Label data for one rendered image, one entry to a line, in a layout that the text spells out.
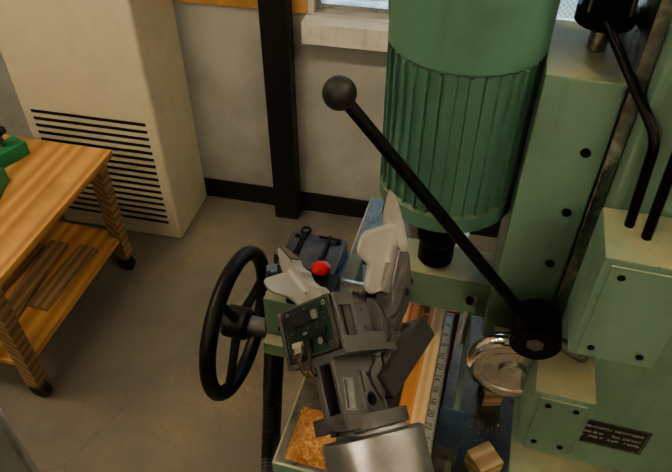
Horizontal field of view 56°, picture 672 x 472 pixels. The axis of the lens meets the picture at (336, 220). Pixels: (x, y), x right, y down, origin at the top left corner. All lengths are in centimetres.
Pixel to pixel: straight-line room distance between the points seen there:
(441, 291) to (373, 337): 39
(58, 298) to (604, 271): 185
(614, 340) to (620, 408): 25
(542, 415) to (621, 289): 23
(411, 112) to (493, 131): 9
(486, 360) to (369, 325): 33
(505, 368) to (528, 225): 20
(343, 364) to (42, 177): 172
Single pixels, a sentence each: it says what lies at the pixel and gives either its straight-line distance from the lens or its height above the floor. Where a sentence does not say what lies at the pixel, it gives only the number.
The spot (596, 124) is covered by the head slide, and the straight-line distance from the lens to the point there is 71.
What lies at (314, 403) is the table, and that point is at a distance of 98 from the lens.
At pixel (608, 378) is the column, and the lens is 93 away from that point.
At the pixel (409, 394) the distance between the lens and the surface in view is 94.
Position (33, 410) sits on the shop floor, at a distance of 223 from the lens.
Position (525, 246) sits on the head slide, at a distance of 81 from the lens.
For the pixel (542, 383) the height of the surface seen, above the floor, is 108.
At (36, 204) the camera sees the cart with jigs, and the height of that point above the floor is 53.
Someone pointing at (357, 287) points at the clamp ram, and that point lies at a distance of 104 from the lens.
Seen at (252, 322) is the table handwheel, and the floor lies 83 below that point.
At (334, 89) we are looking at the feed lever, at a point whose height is 142.
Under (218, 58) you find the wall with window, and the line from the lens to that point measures 238.
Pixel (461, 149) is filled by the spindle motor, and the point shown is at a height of 133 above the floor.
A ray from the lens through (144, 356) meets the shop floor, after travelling 223.
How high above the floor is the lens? 173
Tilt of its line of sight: 42 degrees down
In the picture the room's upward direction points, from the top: straight up
